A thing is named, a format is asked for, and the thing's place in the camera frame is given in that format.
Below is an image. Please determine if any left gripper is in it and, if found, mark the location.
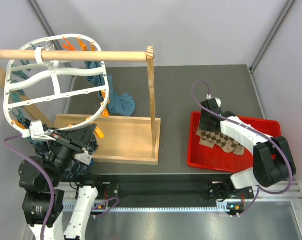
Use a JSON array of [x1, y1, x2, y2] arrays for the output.
[[48, 122, 97, 186]]

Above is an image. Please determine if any brown argyle sock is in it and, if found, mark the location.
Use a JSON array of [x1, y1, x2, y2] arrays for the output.
[[196, 129, 245, 156]]

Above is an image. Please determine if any teal clip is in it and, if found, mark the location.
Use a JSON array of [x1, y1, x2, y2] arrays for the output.
[[11, 60, 30, 80], [6, 90, 25, 103]]

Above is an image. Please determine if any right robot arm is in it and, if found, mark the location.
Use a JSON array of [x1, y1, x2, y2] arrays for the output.
[[199, 98, 296, 198]]

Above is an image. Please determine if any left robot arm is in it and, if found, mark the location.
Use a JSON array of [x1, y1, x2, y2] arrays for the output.
[[19, 123, 104, 240]]

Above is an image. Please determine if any white plastic sock hanger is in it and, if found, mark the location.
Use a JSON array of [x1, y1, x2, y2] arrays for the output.
[[3, 34, 109, 132]]

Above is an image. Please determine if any orange clip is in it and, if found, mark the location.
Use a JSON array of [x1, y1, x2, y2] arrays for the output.
[[11, 119, 26, 130], [94, 126, 104, 139], [100, 108, 109, 118]]

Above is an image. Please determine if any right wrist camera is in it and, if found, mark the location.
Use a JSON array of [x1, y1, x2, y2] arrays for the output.
[[213, 97, 221, 108]]

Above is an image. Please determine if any wooden rack base tray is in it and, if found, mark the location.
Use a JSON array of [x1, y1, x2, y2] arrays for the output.
[[53, 113, 161, 166]]

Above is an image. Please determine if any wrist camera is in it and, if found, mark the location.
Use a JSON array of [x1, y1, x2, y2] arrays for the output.
[[213, 97, 221, 108], [20, 120, 54, 142]]

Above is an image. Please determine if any wooden rack upright post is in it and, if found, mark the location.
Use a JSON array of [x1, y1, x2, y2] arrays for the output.
[[146, 46, 156, 147]]

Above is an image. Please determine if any red plastic tray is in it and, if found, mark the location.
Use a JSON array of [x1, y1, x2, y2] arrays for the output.
[[186, 111, 282, 173]]

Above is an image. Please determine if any teal blue sock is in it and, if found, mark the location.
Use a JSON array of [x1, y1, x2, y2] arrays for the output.
[[84, 61, 136, 117]]

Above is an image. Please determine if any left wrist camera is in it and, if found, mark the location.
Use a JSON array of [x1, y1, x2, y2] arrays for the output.
[[20, 120, 54, 142]]

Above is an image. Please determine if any wooden rod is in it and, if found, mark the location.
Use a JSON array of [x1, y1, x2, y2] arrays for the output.
[[0, 49, 153, 62]]

